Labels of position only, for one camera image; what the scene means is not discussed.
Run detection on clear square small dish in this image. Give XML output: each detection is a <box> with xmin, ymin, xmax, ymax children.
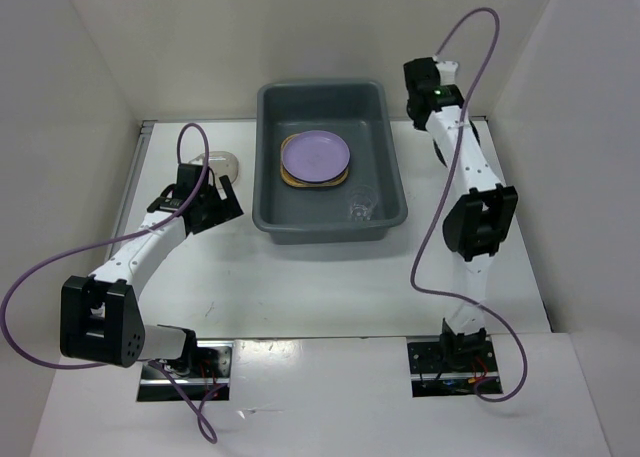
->
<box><xmin>188</xmin><ymin>151</ymin><xmax>240</xmax><ymax>189</ymax></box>

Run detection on black round plate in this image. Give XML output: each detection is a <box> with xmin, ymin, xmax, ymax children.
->
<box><xmin>432</xmin><ymin>121</ymin><xmax>481</xmax><ymax>168</ymax></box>

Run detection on woven bamboo square tray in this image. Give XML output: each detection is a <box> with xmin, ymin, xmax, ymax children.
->
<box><xmin>278</xmin><ymin>134</ymin><xmax>353</xmax><ymax>192</ymax></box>

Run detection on purple round plate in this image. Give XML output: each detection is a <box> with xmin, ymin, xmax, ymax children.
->
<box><xmin>280</xmin><ymin>130</ymin><xmax>351</xmax><ymax>184</ymax></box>

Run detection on clear plastic cup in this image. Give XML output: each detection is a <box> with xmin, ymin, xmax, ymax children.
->
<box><xmin>347</xmin><ymin>185</ymin><xmax>379</xmax><ymax>222</ymax></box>

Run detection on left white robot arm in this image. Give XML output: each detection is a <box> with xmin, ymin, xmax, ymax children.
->
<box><xmin>60</xmin><ymin>164</ymin><xmax>243</xmax><ymax>377</ymax></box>

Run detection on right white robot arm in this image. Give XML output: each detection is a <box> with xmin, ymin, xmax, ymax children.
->
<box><xmin>403</xmin><ymin>57</ymin><xmax>518</xmax><ymax>370</ymax></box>

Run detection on grey plastic bin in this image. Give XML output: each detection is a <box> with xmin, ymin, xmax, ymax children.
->
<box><xmin>252</xmin><ymin>78</ymin><xmax>408</xmax><ymax>245</ymax></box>

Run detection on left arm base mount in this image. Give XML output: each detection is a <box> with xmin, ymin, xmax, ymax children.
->
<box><xmin>136</xmin><ymin>339</ymin><xmax>234</xmax><ymax>403</ymax></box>

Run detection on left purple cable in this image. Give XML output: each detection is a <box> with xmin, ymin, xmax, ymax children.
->
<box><xmin>0</xmin><ymin>124</ymin><xmax>231</xmax><ymax>443</ymax></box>

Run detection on purple cable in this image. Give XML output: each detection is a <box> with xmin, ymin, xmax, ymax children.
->
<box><xmin>409</xmin><ymin>7</ymin><xmax>529</xmax><ymax>402</ymax></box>
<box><xmin>0</xmin><ymin>124</ymin><xmax>231</xmax><ymax>443</ymax></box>

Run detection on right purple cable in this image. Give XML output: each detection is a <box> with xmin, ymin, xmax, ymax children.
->
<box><xmin>409</xmin><ymin>7</ymin><xmax>529</xmax><ymax>402</ymax></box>

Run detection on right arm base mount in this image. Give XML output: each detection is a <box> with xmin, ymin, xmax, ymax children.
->
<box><xmin>406</xmin><ymin>337</ymin><xmax>503</xmax><ymax>398</ymax></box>

